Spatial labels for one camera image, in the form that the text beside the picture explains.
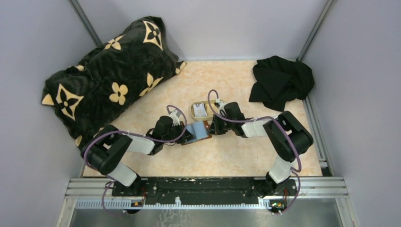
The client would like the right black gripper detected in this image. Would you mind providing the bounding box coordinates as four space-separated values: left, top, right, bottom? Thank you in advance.
206 113 235 136

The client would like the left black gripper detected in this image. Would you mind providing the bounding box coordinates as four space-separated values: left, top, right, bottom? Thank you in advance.
163 121 195 144

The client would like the beige oval tray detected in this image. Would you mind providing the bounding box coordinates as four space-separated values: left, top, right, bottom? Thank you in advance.
190 99 218 122

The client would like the brown leather card holder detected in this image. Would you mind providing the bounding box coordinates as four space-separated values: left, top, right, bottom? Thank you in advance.
182 121 212 146

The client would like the silver VIP card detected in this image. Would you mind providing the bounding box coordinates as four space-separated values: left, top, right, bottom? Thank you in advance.
192 103 207 118

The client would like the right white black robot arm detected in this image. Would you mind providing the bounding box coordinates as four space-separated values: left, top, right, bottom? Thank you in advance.
208 99 314 195

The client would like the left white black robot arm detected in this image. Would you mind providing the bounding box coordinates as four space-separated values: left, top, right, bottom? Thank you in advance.
80 116 195 196

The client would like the crumpled black cloth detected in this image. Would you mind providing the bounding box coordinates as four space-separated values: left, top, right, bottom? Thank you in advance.
249 56 315 112

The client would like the black floral plush pillow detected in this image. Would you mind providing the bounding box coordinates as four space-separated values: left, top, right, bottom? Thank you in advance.
42 16 186 148

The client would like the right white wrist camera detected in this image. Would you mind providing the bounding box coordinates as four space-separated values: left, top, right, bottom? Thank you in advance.
214 100 227 113

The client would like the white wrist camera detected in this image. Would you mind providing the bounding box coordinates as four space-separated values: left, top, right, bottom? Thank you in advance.
169 110 181 126
214 100 227 113

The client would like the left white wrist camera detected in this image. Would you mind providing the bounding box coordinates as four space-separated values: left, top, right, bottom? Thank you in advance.
169 110 181 126

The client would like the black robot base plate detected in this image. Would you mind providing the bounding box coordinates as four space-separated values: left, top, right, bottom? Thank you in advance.
112 177 297 205

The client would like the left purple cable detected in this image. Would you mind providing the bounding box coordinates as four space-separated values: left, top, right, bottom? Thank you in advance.
83 105 188 217

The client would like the purple cable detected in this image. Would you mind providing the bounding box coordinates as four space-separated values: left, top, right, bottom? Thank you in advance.
208 89 302 215
83 105 188 217

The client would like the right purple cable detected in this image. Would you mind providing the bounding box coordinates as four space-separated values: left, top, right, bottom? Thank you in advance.
208 89 302 215

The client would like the white toothed cable rail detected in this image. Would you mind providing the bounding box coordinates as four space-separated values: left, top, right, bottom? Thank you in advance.
75 197 271 210

